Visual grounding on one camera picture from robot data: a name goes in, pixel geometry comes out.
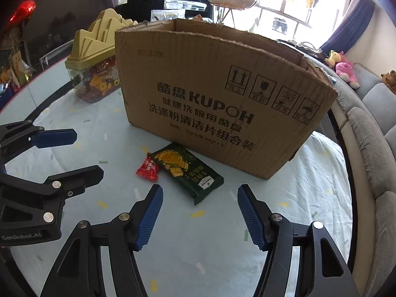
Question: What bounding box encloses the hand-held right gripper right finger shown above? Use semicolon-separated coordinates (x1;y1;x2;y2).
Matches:
237;184;361;297

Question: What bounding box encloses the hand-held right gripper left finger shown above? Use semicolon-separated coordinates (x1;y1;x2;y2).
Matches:
48;184;164;297

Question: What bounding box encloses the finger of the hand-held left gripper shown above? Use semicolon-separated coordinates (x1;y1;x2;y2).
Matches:
0;120;78;161
0;165;105;198

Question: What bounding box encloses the small red candy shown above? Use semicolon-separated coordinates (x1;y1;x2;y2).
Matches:
135;153;161;181

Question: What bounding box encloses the dark green cracker packet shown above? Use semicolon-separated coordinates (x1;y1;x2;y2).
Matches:
150;142;224;206

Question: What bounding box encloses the brown cardboard box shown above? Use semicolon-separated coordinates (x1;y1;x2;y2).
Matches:
114;19;339;180

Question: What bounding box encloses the gold-lid clear candy container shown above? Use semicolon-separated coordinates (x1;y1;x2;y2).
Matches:
65;8;138;102

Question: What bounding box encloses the grey sofa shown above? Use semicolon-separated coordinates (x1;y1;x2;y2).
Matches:
322;62;396;297

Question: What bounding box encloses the pink plush toy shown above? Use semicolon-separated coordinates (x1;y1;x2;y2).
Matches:
335;62;361;89

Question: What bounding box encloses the yellow plush toy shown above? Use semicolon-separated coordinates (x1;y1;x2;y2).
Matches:
324;50;345;69

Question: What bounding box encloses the brown plush toy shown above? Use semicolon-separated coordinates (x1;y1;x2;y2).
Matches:
381;71;396;95

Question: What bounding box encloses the blue curtain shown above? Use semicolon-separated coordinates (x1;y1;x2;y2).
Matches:
319;0;376;56

